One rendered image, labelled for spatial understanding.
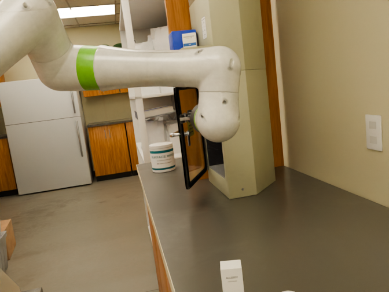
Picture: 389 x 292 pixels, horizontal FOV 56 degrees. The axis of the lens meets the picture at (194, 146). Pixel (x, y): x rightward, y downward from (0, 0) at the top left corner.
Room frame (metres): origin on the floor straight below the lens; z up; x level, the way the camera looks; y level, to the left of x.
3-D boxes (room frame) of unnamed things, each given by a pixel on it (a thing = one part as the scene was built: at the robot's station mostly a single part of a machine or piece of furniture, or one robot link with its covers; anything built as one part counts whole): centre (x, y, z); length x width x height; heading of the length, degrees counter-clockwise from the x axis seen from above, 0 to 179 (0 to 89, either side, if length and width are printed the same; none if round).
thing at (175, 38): (1.57, 0.00, 1.56); 0.10 x 0.10 x 0.09; 11
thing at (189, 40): (1.44, -0.03, 1.54); 0.05 x 0.05 x 0.06; 84
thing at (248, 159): (1.52, -0.20, 1.33); 0.32 x 0.25 x 0.77; 11
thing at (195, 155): (1.49, 0.00, 1.19); 0.30 x 0.01 x 0.40; 163
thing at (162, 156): (2.01, 0.18, 1.02); 0.13 x 0.13 x 0.15
